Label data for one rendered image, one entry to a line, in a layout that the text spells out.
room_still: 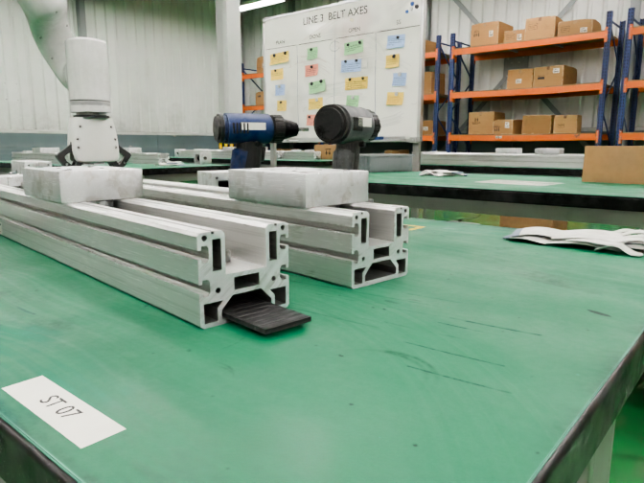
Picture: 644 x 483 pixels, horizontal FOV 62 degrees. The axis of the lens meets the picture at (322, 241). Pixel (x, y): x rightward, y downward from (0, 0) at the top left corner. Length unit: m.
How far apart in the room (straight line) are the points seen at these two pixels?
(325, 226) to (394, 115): 3.24
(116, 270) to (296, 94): 3.87
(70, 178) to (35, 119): 12.40
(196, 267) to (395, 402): 0.21
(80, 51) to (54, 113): 12.01
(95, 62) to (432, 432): 1.12
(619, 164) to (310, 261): 1.98
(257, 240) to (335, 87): 3.68
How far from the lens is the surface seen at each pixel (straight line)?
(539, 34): 10.63
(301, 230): 0.64
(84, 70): 1.30
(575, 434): 0.36
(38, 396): 0.40
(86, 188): 0.76
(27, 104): 13.10
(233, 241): 0.55
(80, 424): 0.35
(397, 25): 3.92
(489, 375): 0.40
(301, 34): 4.45
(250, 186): 0.71
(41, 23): 1.33
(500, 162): 4.10
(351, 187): 0.68
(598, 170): 2.52
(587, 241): 0.90
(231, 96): 9.28
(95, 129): 1.31
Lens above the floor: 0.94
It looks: 10 degrees down
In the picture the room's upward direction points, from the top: straight up
